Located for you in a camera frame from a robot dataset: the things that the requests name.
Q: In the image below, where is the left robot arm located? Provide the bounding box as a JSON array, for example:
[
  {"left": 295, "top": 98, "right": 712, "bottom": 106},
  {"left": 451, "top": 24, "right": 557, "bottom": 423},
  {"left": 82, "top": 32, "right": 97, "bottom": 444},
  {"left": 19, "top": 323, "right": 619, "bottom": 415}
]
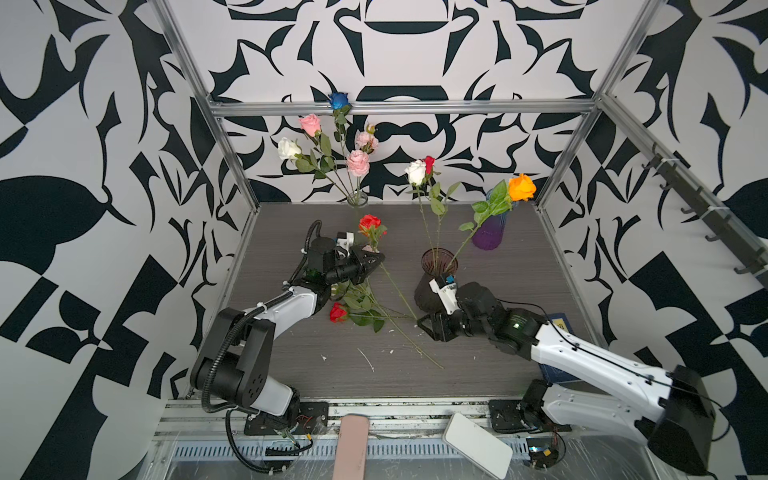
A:
[{"left": 190, "top": 220, "right": 385, "bottom": 417}]

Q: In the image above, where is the white phone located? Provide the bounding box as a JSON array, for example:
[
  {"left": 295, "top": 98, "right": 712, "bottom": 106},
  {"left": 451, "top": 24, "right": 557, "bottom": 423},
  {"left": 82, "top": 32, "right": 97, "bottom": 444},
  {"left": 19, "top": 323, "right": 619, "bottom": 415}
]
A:
[{"left": 442, "top": 413, "right": 513, "bottom": 479}]

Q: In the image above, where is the pink rose flower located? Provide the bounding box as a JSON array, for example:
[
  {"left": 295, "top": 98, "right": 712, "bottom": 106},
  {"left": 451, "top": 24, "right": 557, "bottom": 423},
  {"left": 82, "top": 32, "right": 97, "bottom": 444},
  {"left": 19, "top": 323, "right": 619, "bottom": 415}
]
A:
[{"left": 295, "top": 114, "right": 352, "bottom": 200}]

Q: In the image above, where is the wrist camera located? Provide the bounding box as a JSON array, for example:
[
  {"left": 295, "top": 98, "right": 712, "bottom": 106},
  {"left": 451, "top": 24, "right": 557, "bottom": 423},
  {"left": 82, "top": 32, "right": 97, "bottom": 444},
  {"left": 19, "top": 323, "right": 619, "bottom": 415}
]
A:
[
  {"left": 334, "top": 232, "right": 355, "bottom": 261},
  {"left": 429, "top": 274, "right": 459, "bottom": 316}
]

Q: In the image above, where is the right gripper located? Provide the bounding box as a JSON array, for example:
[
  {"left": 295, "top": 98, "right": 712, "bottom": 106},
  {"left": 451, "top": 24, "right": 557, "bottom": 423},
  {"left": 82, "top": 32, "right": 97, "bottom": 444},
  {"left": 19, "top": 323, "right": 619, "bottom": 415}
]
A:
[{"left": 416, "top": 304, "right": 494, "bottom": 341}]

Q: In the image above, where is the wall hook rail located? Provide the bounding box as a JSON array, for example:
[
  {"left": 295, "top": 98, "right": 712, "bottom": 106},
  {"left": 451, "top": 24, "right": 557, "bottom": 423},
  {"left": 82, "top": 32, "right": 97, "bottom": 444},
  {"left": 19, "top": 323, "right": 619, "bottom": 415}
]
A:
[{"left": 643, "top": 142, "right": 767, "bottom": 290}]

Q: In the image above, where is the maroon glass vase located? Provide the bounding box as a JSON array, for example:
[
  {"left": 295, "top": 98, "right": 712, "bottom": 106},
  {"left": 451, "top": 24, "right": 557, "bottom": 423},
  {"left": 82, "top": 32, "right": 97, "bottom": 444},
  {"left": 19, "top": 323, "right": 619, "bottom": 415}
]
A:
[{"left": 414, "top": 247, "right": 459, "bottom": 313}]

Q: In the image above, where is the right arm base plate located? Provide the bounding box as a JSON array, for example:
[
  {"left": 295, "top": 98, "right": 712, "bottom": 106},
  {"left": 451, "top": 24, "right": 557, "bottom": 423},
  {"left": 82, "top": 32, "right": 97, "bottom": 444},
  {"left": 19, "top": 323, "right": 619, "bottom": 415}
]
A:
[{"left": 488, "top": 399, "right": 572, "bottom": 434}]

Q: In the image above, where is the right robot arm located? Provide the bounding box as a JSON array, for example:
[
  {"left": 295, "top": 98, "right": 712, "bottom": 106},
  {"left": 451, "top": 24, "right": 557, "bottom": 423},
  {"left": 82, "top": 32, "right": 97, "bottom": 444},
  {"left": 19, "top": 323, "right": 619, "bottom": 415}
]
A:
[{"left": 417, "top": 275, "right": 720, "bottom": 476}]

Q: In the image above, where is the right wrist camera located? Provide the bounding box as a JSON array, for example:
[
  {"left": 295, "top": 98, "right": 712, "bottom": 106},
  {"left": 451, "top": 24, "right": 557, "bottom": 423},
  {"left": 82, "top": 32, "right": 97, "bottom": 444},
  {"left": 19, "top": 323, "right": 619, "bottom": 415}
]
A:
[{"left": 429, "top": 274, "right": 459, "bottom": 316}]

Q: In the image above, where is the clear glass vase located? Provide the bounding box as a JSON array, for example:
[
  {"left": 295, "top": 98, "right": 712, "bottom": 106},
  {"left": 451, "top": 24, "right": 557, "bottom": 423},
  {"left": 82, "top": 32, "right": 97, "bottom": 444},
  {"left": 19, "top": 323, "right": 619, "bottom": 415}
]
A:
[{"left": 346, "top": 189, "right": 369, "bottom": 209}]

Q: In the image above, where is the blue rose flower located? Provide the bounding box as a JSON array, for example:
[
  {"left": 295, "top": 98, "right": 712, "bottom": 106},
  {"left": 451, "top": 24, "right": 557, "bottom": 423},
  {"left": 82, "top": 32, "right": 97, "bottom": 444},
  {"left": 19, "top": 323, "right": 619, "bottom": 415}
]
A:
[{"left": 329, "top": 92, "right": 354, "bottom": 201}]

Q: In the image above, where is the blue book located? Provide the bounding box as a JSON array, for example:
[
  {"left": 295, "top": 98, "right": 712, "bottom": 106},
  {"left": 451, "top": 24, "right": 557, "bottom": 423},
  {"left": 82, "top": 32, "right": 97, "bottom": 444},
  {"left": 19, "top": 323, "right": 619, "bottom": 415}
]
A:
[{"left": 539, "top": 313, "right": 583, "bottom": 385}]

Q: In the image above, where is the blue purple glass vase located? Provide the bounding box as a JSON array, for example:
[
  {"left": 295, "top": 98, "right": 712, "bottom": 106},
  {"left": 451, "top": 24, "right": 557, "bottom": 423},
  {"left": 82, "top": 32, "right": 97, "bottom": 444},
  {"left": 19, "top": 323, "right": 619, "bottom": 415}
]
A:
[{"left": 471, "top": 182, "right": 517, "bottom": 251}]

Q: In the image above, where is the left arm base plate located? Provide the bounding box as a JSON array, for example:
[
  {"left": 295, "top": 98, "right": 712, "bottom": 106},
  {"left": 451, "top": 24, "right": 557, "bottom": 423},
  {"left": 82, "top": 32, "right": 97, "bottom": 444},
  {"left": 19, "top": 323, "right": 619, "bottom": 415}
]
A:
[{"left": 244, "top": 401, "right": 330, "bottom": 436}]

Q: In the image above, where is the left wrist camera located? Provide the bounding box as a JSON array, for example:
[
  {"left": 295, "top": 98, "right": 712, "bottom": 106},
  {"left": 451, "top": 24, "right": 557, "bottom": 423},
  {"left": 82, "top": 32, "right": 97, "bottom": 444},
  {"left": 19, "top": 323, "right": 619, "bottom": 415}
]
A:
[{"left": 334, "top": 232, "right": 355, "bottom": 261}]

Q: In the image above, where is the small pink flower sprig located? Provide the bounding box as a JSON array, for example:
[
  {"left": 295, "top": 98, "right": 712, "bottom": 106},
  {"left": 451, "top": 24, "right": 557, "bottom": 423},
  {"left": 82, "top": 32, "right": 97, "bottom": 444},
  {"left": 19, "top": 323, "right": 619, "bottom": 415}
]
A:
[{"left": 354, "top": 124, "right": 379, "bottom": 154}]

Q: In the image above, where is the large pink peony flower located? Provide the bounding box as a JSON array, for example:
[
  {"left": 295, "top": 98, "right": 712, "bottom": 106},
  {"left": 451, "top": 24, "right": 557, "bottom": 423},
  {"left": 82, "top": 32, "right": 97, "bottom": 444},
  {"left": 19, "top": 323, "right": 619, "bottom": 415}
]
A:
[{"left": 346, "top": 150, "right": 370, "bottom": 192}]

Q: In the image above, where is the circuit board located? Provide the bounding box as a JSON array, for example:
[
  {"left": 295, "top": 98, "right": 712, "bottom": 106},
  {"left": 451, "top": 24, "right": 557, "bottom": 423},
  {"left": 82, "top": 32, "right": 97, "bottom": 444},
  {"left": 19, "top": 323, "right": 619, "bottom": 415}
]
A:
[{"left": 525, "top": 432, "right": 567, "bottom": 470}]

